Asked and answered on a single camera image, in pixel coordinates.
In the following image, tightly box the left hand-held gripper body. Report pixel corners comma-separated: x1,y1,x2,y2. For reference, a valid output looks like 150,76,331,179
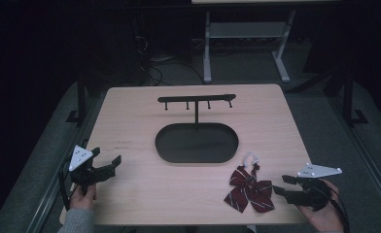
67,145,117,195

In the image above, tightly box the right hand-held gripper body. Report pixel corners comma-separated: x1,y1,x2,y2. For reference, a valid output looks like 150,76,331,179
288,162,343,213

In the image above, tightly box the dark red striped bow tie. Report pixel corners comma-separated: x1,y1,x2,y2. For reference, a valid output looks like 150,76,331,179
224,151,276,215

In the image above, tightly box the black hook rack with tray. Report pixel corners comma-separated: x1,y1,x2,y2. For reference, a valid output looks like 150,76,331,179
155,93,240,164

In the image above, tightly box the person's left hand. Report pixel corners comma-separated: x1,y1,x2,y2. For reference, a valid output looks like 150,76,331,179
69,183,98,211

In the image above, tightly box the person's right hand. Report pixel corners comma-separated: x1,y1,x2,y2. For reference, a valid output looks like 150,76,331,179
295,180,346,233

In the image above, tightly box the black metal stand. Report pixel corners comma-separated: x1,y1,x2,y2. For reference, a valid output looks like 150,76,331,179
65,77,89,126
341,68,369,126

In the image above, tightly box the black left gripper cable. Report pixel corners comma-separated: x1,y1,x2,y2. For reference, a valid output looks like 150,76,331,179
57,160,74,212

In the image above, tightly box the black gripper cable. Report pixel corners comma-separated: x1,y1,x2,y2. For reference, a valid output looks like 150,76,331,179
321,185,351,233
57,160,74,212

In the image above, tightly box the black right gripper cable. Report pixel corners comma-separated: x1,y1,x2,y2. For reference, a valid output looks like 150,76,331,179
321,185,351,233

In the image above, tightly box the grey metal rail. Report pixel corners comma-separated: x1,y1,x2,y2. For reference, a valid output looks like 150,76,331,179
24,96,99,233
327,96,381,212

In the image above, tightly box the black cable bundle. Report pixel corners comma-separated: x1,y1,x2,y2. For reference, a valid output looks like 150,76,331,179
133,34,206,87

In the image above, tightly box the white metal desk frame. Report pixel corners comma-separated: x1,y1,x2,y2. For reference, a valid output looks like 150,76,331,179
190,0,342,84

